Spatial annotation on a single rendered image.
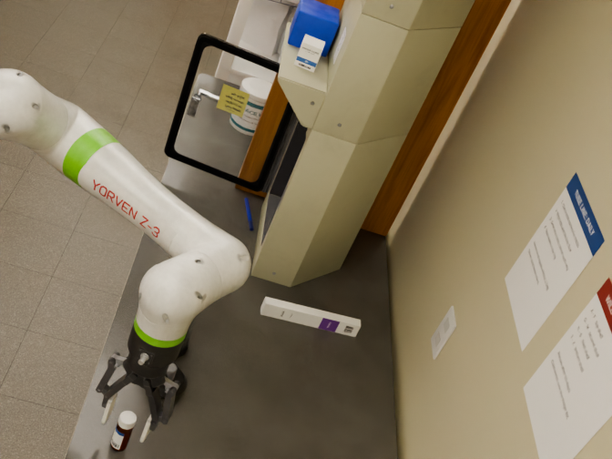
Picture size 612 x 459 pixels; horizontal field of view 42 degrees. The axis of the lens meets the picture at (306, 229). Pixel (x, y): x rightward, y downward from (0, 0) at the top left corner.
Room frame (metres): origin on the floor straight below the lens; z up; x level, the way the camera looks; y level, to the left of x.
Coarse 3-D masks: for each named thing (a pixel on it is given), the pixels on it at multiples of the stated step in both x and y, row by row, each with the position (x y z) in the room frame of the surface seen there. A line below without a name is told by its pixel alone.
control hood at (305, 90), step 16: (288, 32) 1.88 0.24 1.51; (288, 48) 1.79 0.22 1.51; (288, 64) 1.71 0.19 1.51; (320, 64) 1.78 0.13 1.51; (288, 80) 1.64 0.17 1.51; (304, 80) 1.67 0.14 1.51; (320, 80) 1.70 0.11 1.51; (288, 96) 1.64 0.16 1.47; (304, 96) 1.64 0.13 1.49; (320, 96) 1.65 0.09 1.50; (304, 112) 1.65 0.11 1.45
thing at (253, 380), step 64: (192, 192) 1.89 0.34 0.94; (384, 256) 2.00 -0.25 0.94; (128, 320) 1.32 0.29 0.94; (256, 320) 1.50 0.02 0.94; (384, 320) 1.72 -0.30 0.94; (128, 384) 1.15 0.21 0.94; (192, 384) 1.23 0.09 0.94; (256, 384) 1.30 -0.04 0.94; (320, 384) 1.39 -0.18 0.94; (384, 384) 1.48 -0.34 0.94; (128, 448) 1.01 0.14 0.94; (192, 448) 1.07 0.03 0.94; (256, 448) 1.14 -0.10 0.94; (320, 448) 1.21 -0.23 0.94; (384, 448) 1.29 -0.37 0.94
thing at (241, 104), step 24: (216, 48) 1.93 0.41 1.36; (240, 48) 1.94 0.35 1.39; (216, 72) 1.93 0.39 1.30; (240, 72) 1.94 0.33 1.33; (264, 72) 1.94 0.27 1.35; (192, 96) 1.93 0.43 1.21; (216, 96) 1.93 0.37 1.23; (240, 96) 1.94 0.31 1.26; (264, 96) 1.94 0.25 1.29; (192, 120) 1.93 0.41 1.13; (216, 120) 1.94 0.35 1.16; (240, 120) 1.94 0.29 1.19; (264, 120) 1.95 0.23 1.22; (192, 144) 1.93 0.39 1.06; (216, 144) 1.94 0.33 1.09; (240, 144) 1.94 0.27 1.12; (264, 144) 1.95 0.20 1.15; (240, 168) 1.95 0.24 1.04
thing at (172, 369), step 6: (168, 366) 1.19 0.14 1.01; (174, 366) 1.19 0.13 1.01; (168, 372) 1.17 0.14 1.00; (174, 372) 1.18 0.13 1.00; (180, 372) 1.21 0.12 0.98; (168, 378) 1.17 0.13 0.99; (174, 378) 1.19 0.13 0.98; (180, 378) 1.20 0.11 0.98; (186, 378) 1.21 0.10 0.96; (180, 384) 1.18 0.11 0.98; (186, 384) 1.20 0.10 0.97; (162, 390) 1.15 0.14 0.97; (180, 390) 1.17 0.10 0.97; (162, 396) 1.15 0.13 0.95
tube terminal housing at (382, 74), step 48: (384, 48) 1.67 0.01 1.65; (432, 48) 1.78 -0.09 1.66; (336, 96) 1.66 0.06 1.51; (384, 96) 1.70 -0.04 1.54; (288, 144) 1.94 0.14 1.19; (336, 144) 1.67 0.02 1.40; (384, 144) 1.77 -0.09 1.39; (288, 192) 1.66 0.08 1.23; (336, 192) 1.68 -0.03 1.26; (288, 240) 1.66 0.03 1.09; (336, 240) 1.77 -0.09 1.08
